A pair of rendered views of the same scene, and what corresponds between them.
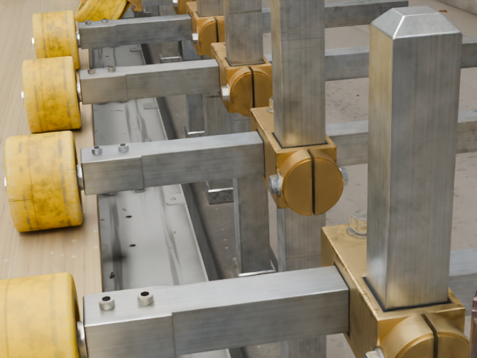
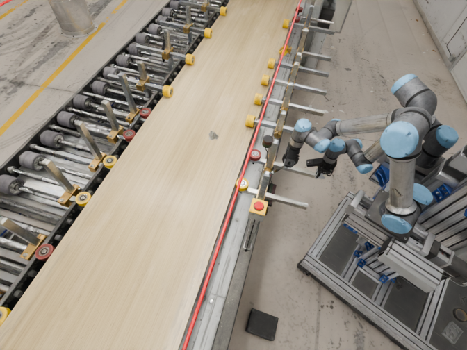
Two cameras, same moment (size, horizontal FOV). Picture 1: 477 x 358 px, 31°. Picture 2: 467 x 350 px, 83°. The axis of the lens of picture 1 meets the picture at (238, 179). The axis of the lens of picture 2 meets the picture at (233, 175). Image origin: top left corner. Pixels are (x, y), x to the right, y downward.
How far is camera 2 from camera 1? 1.39 m
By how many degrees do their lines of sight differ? 36
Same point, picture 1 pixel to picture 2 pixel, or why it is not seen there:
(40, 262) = (254, 108)
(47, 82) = (264, 79)
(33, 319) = (251, 119)
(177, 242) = (279, 97)
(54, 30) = (271, 62)
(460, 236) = (352, 103)
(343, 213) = (331, 87)
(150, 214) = (279, 89)
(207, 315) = (264, 123)
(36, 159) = (258, 98)
